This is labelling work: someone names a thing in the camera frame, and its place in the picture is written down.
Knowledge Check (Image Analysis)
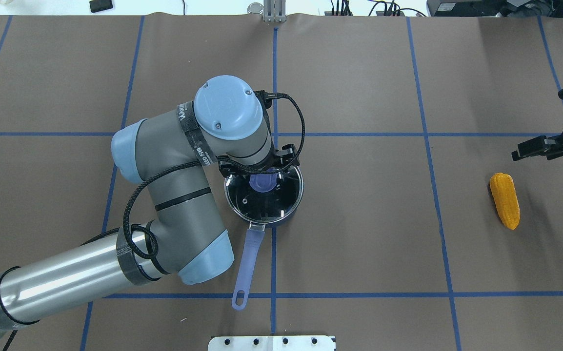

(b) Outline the dark blue saucepan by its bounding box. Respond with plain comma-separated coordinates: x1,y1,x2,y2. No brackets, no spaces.
223,165,305,311

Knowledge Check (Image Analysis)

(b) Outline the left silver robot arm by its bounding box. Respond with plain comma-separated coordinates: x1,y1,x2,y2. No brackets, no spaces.
0,75,303,340

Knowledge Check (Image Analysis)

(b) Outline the glass pot lid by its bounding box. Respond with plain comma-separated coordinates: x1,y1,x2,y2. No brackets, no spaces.
224,167,304,228

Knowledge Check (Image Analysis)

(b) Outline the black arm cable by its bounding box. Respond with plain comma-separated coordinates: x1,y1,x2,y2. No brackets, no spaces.
123,91,306,259

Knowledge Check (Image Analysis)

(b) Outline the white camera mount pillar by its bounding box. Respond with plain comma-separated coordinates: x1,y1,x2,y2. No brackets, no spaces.
207,335,337,351

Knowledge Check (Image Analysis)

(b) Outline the aluminium frame post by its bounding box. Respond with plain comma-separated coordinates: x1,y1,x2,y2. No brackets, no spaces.
262,0,287,23

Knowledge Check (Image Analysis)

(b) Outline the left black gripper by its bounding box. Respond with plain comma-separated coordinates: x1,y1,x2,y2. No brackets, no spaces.
219,144,298,177

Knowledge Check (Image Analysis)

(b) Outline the small black square pad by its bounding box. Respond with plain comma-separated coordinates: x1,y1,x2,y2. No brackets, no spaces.
88,0,114,14

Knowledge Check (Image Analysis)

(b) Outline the yellow corn cob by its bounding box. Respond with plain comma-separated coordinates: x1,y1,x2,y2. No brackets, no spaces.
489,173,521,230

